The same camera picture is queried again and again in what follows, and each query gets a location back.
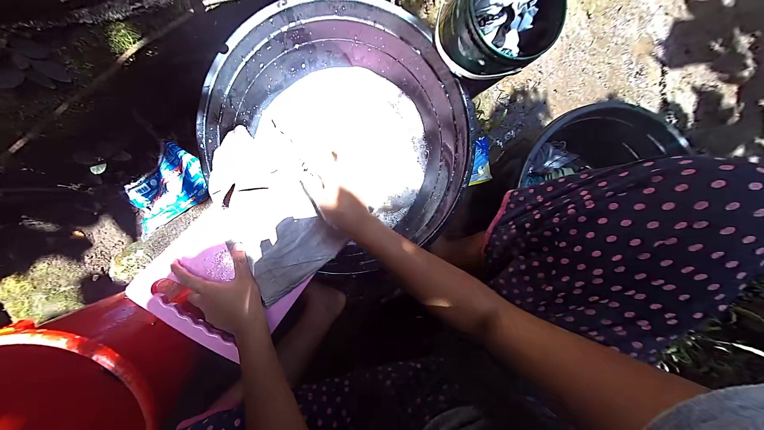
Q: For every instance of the mossy stone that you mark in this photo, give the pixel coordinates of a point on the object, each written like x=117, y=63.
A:
x=45, y=286

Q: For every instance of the person's right hand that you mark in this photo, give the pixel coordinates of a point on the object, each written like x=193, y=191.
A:
x=343, y=208

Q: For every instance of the person's right fingers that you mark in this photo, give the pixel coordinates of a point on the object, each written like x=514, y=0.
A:
x=325, y=184

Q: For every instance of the person's left hand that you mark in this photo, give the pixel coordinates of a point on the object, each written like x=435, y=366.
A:
x=230, y=301

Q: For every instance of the person's left forearm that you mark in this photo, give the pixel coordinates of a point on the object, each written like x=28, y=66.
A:
x=268, y=382

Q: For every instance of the blue white plastic packet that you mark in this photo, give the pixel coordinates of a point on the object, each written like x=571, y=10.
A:
x=173, y=188

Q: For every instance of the pile of white grey clothes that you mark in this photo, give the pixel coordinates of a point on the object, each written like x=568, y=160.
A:
x=507, y=24

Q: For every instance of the person's left thumb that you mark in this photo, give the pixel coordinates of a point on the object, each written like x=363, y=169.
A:
x=240, y=261

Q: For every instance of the red plastic bucket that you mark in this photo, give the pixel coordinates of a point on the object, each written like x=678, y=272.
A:
x=128, y=340

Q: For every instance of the large black round basin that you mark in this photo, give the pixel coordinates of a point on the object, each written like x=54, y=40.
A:
x=441, y=131

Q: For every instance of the person's right forearm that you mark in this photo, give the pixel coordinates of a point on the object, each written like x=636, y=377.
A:
x=507, y=322

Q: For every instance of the pink plastic washboard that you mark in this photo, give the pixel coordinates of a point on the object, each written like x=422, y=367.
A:
x=173, y=316

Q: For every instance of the black plastic tub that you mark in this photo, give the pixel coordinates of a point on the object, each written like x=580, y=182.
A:
x=621, y=119

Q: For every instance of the green grass plants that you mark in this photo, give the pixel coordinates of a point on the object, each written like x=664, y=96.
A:
x=698, y=352

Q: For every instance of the dark green bucket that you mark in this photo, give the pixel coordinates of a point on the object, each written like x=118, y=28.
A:
x=465, y=42

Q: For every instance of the person's left index finger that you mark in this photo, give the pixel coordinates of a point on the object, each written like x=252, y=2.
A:
x=188, y=277

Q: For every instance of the blue yellow packet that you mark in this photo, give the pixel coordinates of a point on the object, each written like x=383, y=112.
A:
x=481, y=162

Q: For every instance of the white garment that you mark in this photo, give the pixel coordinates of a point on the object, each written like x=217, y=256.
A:
x=298, y=254

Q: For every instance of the long thin branch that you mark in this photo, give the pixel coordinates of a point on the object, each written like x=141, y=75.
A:
x=89, y=88

